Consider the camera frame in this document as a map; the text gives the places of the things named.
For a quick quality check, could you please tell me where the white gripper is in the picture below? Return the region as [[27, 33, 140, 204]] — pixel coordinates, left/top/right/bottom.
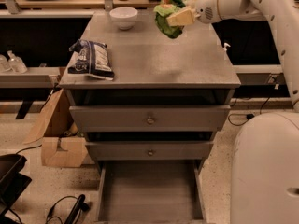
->
[[166, 0, 220, 27]]

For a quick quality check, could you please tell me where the green rice chip bag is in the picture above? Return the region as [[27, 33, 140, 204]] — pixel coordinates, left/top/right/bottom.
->
[[154, 0, 187, 39]]

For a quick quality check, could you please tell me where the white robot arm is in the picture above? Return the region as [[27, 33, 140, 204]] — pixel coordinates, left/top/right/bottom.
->
[[167, 0, 299, 224]]

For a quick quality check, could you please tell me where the grey drawer cabinet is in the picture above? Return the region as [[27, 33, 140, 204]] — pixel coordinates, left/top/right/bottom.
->
[[58, 9, 242, 170]]

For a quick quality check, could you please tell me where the dark blue snack bag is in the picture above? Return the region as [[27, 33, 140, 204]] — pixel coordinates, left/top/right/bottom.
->
[[67, 39, 114, 80]]

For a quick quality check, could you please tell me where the grey top drawer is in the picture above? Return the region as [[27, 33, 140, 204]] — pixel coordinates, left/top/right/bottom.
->
[[69, 105, 230, 133]]

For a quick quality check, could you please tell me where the grey middle drawer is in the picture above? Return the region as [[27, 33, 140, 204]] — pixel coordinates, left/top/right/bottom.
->
[[86, 141, 213, 161]]

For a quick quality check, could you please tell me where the grey open bottom drawer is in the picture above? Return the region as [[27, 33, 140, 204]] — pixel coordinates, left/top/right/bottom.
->
[[96, 160, 207, 224]]

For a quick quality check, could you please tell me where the white pump bottle top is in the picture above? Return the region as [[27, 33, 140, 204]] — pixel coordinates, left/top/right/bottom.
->
[[223, 42, 231, 52]]

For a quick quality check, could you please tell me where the white ceramic bowl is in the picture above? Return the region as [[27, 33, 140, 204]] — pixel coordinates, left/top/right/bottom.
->
[[109, 7, 138, 30]]

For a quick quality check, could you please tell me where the clear plastic bottle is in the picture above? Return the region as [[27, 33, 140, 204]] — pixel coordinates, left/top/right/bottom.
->
[[0, 54, 11, 73], [7, 50, 27, 74]]

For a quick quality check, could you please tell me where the open cardboard box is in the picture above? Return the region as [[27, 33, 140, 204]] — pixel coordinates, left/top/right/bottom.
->
[[23, 90, 88, 168]]

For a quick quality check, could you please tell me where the clear plastic bottle left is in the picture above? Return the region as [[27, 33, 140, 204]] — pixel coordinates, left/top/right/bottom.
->
[[0, 54, 11, 73]]

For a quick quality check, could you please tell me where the black tray stack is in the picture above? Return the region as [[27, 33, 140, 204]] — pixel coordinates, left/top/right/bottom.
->
[[0, 154, 32, 217]]

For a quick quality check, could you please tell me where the black floor cable right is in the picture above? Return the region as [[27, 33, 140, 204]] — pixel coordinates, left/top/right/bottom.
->
[[227, 93, 275, 128]]

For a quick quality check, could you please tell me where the black cable with handle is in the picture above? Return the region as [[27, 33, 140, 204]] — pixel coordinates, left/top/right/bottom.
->
[[45, 193, 91, 224]]

